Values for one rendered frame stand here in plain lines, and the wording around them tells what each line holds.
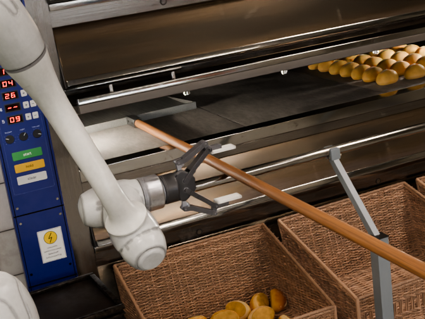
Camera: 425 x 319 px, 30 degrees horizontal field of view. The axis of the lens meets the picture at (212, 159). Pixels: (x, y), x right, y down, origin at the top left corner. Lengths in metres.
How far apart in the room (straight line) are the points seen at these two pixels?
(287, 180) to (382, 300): 0.63
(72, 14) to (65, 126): 0.76
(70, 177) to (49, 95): 0.82
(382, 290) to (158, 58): 0.98
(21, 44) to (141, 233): 0.49
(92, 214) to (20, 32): 0.51
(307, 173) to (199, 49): 0.61
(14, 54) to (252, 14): 1.19
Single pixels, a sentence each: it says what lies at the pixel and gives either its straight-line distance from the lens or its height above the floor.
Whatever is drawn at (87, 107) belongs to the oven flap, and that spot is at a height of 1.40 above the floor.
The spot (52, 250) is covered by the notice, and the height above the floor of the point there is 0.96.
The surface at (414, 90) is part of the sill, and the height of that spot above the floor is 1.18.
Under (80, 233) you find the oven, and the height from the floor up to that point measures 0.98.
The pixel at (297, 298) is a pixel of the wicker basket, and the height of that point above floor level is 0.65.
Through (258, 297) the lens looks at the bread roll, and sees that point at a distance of 2.71.
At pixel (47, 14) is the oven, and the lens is 2.43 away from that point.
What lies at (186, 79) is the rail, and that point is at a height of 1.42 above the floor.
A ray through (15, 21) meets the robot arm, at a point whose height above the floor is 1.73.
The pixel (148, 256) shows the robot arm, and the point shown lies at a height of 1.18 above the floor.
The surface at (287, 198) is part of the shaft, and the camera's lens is 1.95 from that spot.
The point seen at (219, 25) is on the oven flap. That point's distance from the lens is 2.61.
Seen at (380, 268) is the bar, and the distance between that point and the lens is 2.35.
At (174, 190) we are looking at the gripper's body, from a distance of 1.98.
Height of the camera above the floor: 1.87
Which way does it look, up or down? 17 degrees down
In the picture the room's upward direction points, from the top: 8 degrees counter-clockwise
